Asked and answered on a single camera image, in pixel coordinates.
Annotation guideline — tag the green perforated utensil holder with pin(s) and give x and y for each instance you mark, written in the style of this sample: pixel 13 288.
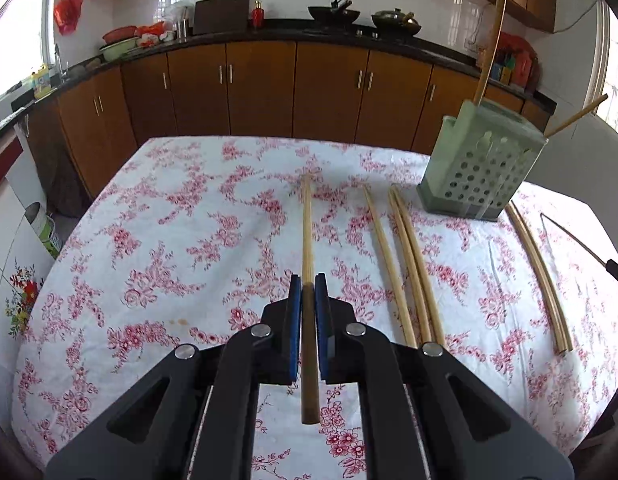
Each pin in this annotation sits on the green perforated utensil holder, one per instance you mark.
pixel 479 175

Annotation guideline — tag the barred window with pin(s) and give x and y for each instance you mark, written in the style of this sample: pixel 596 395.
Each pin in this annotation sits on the barred window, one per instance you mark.
pixel 616 70

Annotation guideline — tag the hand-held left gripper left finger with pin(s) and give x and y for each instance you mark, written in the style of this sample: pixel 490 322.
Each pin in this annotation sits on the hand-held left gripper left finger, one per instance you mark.
pixel 292 330

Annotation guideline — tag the orange plastic bag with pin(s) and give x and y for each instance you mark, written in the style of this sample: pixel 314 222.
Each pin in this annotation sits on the orange plastic bag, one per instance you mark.
pixel 153 34

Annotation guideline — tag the window beside sink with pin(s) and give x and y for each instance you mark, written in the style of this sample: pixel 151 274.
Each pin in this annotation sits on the window beside sink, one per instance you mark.
pixel 16 35

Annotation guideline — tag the red bottle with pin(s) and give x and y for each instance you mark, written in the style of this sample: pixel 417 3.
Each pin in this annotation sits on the red bottle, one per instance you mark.
pixel 258 16

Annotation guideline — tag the black kitchen countertop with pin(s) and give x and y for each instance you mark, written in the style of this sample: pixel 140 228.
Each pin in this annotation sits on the black kitchen countertop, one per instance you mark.
pixel 284 30

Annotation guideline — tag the wooden base cabinets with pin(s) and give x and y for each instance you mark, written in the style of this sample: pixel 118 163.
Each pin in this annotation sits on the wooden base cabinets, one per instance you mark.
pixel 259 90

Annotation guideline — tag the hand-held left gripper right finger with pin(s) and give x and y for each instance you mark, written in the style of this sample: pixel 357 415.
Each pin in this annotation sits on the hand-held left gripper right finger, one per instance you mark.
pixel 321 330

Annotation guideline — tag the hanging red plastic bag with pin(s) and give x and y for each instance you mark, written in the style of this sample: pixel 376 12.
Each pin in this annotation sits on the hanging red plastic bag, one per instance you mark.
pixel 69 15

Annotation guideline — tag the steel cup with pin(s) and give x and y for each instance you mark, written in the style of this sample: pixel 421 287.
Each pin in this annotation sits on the steel cup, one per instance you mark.
pixel 183 29

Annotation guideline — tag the red basin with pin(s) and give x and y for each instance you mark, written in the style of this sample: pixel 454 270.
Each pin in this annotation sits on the red basin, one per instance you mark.
pixel 120 35

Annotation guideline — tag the sink faucet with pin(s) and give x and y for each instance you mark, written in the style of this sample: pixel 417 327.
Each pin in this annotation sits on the sink faucet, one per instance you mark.
pixel 60 62

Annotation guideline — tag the red bag behind bottles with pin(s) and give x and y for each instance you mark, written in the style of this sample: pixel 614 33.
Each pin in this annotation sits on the red bag behind bottles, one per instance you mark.
pixel 516 42

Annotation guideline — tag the floral tablecloth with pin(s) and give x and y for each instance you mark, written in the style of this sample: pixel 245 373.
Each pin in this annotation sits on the floral tablecloth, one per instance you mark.
pixel 189 260

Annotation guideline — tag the dark brown cutting board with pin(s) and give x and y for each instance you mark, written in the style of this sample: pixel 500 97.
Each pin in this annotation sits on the dark brown cutting board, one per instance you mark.
pixel 221 15

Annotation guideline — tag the black wok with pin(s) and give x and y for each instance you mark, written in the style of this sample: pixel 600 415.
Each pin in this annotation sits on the black wok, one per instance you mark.
pixel 334 12

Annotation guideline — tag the green and white basin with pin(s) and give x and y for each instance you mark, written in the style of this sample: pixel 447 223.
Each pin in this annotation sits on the green and white basin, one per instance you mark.
pixel 118 51

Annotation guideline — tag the yellow detergent bottle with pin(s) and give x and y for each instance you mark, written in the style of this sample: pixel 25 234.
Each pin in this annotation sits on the yellow detergent bottle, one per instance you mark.
pixel 42 84

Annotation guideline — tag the lidded metal pot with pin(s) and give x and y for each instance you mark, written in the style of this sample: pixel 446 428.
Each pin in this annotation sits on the lidded metal pot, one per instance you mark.
pixel 394 19

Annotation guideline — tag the white plastic bag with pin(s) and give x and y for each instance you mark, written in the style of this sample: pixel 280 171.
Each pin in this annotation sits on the white plastic bag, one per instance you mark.
pixel 179 11

